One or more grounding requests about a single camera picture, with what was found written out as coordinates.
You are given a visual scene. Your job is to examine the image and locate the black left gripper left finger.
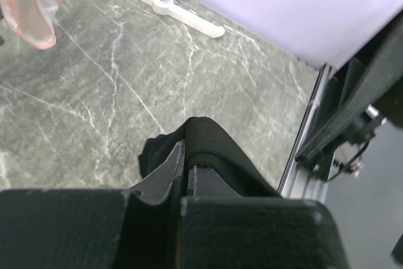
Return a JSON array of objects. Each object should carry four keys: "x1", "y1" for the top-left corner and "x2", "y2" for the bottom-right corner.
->
[{"x1": 1, "y1": 142, "x2": 184, "y2": 268}]

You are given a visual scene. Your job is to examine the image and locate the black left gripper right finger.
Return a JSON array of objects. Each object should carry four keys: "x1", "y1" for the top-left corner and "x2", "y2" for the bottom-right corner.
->
[{"x1": 181, "y1": 167, "x2": 348, "y2": 268}]

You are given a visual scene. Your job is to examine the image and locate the black underwear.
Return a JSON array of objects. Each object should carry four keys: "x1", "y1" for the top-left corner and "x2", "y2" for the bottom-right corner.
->
[{"x1": 138, "y1": 117, "x2": 280, "y2": 197}]

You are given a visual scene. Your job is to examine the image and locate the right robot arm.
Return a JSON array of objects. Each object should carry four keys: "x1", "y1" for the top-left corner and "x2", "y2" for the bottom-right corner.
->
[{"x1": 265, "y1": 12, "x2": 402, "y2": 268}]

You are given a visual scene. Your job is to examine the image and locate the white underwear pink trim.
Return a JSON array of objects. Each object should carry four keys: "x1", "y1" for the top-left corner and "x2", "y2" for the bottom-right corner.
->
[{"x1": 1, "y1": 0, "x2": 60, "y2": 50}]

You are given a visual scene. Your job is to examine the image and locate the aluminium table edge rail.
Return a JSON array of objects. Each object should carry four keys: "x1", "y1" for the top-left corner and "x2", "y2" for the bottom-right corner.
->
[{"x1": 278, "y1": 64, "x2": 334, "y2": 203}]

